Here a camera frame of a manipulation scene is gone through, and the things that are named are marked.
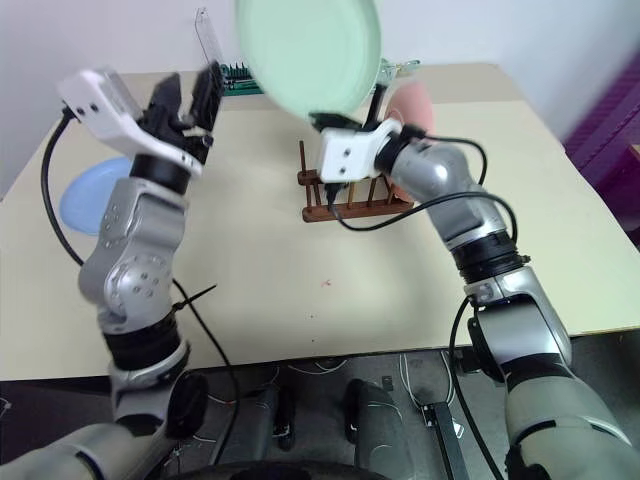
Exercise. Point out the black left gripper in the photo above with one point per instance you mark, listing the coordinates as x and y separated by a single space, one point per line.
167 130

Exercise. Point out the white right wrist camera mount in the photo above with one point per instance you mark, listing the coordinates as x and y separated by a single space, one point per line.
345 150

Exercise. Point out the green circuit board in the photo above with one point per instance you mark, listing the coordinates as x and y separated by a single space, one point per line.
240 81

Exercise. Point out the clear acrylic strip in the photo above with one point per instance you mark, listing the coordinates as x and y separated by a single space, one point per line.
207 40

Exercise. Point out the wooden dish rack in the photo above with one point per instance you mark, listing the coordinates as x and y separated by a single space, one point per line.
312 192

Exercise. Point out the blue plate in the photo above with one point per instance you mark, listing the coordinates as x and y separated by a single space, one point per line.
90 195

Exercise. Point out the green plate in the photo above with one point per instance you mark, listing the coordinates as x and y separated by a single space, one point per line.
310 55

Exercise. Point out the purple object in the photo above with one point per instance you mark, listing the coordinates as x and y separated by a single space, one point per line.
610 115

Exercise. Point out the black zip tie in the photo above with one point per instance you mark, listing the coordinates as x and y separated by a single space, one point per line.
197 296

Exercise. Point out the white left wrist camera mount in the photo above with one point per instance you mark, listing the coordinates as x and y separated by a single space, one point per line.
110 110

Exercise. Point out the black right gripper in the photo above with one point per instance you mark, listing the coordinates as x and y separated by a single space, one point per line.
336 121

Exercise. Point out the black metal bar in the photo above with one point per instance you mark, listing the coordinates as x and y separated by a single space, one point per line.
445 435

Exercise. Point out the dark rounded robot foot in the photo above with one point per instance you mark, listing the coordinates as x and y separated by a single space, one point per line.
280 412
375 415

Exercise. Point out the green metal clamp part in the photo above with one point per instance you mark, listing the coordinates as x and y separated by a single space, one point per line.
400 67

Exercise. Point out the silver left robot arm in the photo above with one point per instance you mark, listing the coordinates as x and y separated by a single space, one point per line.
130 225

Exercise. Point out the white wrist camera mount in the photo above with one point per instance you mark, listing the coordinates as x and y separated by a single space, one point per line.
110 110
345 150

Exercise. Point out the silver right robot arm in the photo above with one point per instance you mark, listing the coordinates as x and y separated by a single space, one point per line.
450 180

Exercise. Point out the pink plate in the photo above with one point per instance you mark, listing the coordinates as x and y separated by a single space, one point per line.
415 102

